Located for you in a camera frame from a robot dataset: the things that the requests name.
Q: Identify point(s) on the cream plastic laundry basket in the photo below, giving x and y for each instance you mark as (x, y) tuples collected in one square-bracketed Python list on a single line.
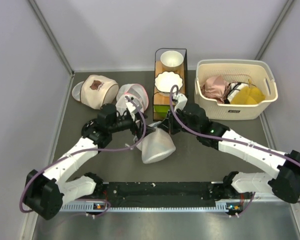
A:
[(235, 70)]

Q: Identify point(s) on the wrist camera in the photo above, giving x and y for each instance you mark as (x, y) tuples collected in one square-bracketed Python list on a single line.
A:
[(179, 101), (133, 109)]

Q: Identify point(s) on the pink garment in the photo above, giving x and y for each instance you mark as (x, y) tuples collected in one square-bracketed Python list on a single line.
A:
[(216, 88)]

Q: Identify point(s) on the white round bowl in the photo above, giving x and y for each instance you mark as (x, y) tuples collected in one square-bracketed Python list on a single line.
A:
[(171, 60)]

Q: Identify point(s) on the beige bear cap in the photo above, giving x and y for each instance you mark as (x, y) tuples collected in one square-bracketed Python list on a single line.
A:
[(95, 91)]

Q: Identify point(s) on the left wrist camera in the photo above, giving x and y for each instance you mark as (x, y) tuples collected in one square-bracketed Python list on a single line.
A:
[(133, 109)]

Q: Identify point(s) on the white mesh laundry bag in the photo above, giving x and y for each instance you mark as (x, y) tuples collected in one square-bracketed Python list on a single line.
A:
[(156, 146)]

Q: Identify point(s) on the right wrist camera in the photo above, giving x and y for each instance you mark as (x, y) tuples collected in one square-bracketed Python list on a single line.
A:
[(179, 101)]

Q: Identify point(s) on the slotted cable duct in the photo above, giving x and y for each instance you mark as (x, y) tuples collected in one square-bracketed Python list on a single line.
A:
[(99, 207)]

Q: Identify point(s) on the pink-trimmed mesh laundry bag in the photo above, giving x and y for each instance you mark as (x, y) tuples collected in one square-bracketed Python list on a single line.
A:
[(134, 91)]

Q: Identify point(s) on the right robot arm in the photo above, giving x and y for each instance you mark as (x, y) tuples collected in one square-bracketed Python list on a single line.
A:
[(280, 171)]

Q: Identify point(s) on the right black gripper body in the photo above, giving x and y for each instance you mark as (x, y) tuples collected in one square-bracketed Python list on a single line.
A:
[(175, 126)]

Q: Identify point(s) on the yellow garment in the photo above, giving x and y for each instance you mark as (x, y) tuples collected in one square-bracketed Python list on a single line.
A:
[(249, 95)]

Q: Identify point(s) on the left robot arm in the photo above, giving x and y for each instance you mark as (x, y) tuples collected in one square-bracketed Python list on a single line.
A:
[(48, 190)]

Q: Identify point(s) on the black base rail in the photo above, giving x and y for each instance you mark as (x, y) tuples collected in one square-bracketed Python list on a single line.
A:
[(205, 190)]

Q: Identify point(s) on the black white striped garment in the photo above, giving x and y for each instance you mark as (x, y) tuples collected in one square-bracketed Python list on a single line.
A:
[(234, 89)]

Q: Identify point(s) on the white scalloped plate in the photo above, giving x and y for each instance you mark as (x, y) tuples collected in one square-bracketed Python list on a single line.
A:
[(166, 80)]

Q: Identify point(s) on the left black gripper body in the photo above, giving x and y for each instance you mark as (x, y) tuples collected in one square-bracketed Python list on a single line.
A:
[(138, 131)]

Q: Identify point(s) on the black wire wooden rack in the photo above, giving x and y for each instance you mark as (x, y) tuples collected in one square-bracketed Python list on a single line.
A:
[(161, 98)]

